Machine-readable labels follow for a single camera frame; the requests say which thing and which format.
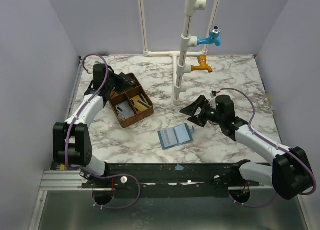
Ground black mounting rail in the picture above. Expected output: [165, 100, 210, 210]
[82, 163, 259, 199]

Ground woven brown basket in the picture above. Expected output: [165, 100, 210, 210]
[109, 73, 154, 128]

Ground gold card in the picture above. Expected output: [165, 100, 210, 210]
[130, 94, 151, 113]

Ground silver white card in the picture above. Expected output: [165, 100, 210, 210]
[115, 101, 135, 120]

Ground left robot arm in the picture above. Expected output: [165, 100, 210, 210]
[53, 63, 138, 178]

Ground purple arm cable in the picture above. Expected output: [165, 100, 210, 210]
[64, 54, 142, 211]
[216, 87, 318, 207]

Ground blue plastic faucet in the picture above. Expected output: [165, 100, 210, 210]
[197, 25, 221, 46]

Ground aluminium frame rail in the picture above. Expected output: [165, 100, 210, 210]
[27, 56, 87, 230]

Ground blue leather card holder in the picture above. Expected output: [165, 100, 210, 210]
[157, 123, 195, 150]

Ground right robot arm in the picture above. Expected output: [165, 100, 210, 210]
[180, 95, 317, 200]

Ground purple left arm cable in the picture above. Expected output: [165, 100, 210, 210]
[64, 54, 142, 211]

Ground white pvc pipe frame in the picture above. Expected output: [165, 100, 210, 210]
[137, 0, 221, 104]

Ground orange plastic faucet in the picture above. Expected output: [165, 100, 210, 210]
[191, 55, 213, 73]

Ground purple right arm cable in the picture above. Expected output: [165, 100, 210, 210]
[216, 87, 318, 207]

